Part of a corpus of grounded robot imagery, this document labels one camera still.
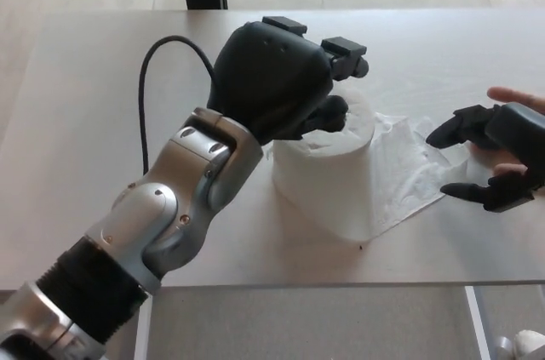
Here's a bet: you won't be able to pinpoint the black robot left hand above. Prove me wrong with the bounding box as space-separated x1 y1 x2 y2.
206 14 370 145

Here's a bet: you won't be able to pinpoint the person's bare hand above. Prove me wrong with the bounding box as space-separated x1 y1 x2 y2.
486 86 545 178

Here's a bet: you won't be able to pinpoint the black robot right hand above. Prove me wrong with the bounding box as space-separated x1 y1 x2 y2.
425 102 545 213

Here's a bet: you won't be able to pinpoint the white toilet paper roll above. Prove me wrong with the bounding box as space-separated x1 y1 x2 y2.
266 87 472 244

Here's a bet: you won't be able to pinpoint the white straight table leg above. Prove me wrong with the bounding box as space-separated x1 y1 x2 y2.
464 285 495 360
135 291 154 360

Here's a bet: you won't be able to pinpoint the white rounded object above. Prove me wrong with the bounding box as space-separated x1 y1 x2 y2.
513 329 545 360

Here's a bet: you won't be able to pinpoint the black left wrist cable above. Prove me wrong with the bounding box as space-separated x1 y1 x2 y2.
138 35 218 176

